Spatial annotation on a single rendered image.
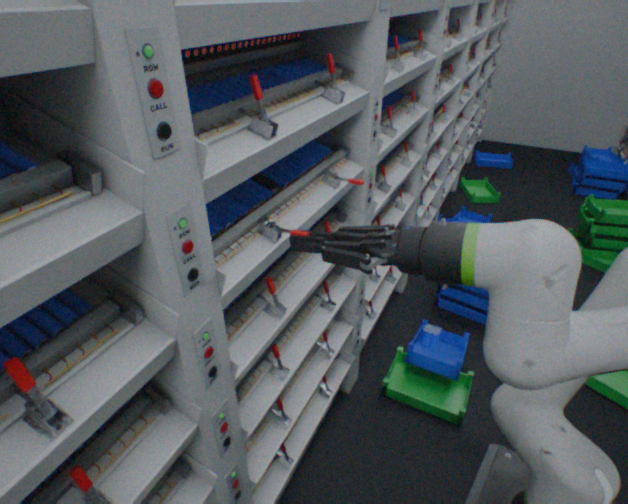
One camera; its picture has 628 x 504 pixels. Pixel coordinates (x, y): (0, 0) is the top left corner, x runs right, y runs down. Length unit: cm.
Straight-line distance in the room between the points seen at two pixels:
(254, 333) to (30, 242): 49
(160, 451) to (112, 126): 47
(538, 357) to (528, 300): 8
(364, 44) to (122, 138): 70
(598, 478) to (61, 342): 92
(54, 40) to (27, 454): 38
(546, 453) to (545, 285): 51
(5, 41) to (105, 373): 35
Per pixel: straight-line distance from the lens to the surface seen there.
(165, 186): 49
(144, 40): 46
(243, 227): 72
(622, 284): 101
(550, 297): 59
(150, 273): 53
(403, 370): 177
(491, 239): 59
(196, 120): 62
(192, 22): 52
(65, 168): 50
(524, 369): 62
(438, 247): 59
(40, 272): 43
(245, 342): 81
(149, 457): 70
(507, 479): 124
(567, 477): 99
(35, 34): 41
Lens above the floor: 132
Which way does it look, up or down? 33 degrees down
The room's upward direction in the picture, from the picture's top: straight up
